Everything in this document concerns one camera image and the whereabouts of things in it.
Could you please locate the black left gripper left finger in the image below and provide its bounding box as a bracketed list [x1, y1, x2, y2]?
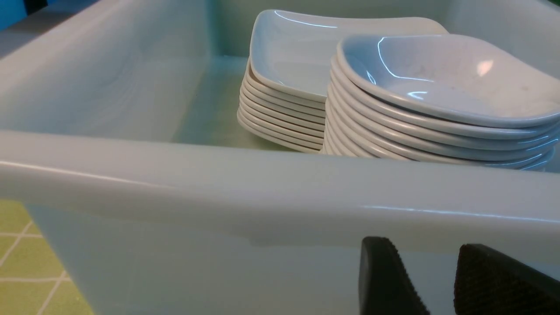
[359, 237, 430, 315]

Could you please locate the stack of white square plates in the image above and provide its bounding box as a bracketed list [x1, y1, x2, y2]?
[237, 60, 326, 154]

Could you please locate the large white plastic tub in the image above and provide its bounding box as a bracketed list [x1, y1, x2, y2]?
[1, 0, 559, 315]

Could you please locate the top stacked white square plate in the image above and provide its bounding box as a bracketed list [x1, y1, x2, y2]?
[249, 10, 447, 102]

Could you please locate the green checkered tablecloth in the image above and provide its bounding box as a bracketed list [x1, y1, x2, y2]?
[0, 200, 93, 315]

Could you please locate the top stacked white small bowl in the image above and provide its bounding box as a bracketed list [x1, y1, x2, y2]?
[336, 34, 560, 128]

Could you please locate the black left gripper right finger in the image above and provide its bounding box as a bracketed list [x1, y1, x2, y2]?
[454, 244, 560, 315]

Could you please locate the stack of white small bowls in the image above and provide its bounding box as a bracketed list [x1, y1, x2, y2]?
[321, 56, 559, 172]

